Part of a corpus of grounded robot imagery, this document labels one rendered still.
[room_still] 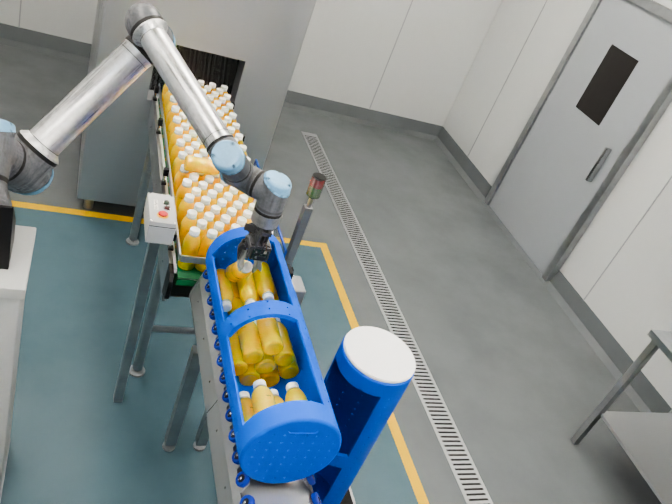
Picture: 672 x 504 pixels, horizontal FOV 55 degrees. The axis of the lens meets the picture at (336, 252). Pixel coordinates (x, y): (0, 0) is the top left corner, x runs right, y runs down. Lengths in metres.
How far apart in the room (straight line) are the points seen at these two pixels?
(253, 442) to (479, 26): 6.06
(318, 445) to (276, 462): 0.12
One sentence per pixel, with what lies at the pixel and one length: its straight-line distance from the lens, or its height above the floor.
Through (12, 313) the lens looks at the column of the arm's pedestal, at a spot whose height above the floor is 0.99.
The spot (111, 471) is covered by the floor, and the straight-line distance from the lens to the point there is 3.05.
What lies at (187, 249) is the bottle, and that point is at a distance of 2.54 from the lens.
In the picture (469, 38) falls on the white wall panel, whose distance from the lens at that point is 7.30.
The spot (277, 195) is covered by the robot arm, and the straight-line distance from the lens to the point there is 1.95.
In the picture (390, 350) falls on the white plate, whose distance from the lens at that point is 2.38.
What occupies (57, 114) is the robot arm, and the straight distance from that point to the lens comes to 2.26.
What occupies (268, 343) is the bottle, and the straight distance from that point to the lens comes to 2.01.
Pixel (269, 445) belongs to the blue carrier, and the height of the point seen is 1.13.
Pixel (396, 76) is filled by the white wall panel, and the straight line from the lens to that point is 7.14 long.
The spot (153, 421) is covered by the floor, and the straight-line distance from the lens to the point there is 3.23.
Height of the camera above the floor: 2.48
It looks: 32 degrees down
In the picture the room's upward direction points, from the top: 23 degrees clockwise
